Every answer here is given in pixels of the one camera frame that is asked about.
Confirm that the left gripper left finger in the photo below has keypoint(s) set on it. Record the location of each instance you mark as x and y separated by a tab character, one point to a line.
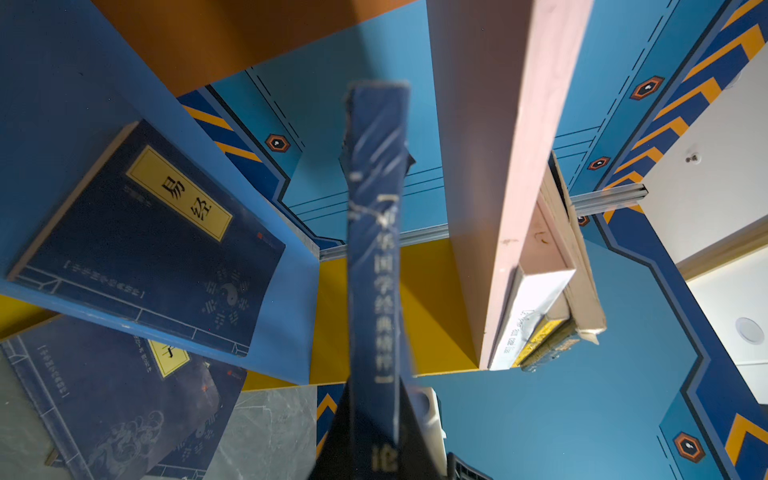
333	450

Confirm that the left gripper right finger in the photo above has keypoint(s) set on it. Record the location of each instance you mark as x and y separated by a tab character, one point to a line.
414	460

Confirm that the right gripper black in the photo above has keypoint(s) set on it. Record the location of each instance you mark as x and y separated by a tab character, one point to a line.
457	469

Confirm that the yellow cartoon cover book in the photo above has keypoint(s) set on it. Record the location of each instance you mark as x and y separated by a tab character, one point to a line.
557	314

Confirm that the navy book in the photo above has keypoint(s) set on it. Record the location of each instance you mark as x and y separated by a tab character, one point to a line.
376	162
118	406

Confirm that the white book brown pattern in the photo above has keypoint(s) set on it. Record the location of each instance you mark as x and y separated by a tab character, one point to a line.
544	270

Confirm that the navy book lowest front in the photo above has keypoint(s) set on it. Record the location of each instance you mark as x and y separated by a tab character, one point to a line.
148	237

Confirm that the black book yellow title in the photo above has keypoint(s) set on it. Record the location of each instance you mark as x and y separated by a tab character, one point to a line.
587	319

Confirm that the yellow pink blue bookshelf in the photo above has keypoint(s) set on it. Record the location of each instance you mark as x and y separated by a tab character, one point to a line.
71	86

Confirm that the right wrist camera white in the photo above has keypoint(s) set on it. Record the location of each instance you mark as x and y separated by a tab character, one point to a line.
428	413

